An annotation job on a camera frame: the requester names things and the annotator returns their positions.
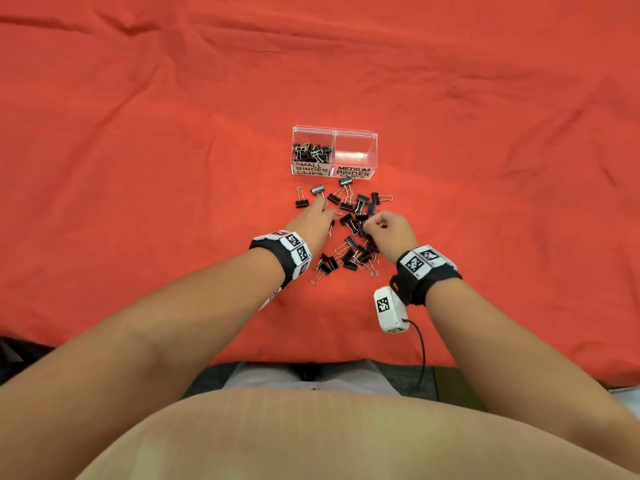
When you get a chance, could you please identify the person's left forearm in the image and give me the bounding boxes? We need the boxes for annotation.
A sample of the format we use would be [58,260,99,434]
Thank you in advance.
[0,247,287,480]

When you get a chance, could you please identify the grey trousers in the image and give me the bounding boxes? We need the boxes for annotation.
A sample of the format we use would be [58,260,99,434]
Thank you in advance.
[222,359,402,396]

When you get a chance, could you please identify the red table cloth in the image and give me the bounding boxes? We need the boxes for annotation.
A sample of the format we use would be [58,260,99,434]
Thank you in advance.
[0,0,640,389]

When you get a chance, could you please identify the person's right hand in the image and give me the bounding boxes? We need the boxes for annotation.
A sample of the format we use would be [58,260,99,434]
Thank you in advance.
[363,211,420,263]

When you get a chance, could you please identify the black camera cable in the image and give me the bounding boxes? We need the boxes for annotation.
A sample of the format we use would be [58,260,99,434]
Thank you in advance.
[402,319,427,388]

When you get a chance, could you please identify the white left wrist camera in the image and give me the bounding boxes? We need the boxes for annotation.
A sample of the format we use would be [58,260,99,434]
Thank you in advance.
[257,287,284,312]

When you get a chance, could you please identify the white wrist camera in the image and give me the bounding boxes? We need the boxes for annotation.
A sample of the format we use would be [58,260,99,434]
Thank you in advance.
[257,287,284,312]
[373,286,411,334]

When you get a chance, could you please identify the scattered black binder clips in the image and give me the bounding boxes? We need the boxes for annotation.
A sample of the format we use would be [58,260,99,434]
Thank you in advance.
[295,177,394,285]

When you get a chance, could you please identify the heap of small binder clips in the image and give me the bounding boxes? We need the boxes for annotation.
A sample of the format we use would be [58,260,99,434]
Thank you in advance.
[292,143,333,164]

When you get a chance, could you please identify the wrist band with markers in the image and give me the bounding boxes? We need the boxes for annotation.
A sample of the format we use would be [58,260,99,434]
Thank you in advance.
[249,230,313,289]
[389,245,463,307]

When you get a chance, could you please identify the left wrist band with markers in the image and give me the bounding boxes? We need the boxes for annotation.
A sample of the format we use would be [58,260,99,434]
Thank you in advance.
[249,230,313,289]

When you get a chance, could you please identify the clear two-compartment plastic box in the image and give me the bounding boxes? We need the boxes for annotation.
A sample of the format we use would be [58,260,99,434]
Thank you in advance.
[291,125,379,181]

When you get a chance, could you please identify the person's right forearm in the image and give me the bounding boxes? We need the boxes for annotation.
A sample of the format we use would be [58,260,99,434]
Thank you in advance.
[424,278,640,473]

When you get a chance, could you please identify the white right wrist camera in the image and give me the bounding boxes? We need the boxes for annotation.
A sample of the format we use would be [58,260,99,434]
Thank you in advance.
[373,286,411,334]

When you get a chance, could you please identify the beige shirt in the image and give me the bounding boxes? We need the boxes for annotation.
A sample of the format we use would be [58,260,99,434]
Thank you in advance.
[75,387,640,480]

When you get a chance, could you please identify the right wrist band with markers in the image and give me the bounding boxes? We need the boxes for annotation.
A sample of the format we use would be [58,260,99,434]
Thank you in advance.
[389,245,463,307]

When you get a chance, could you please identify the person's left hand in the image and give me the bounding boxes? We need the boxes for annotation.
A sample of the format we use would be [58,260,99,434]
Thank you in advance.
[285,197,337,258]

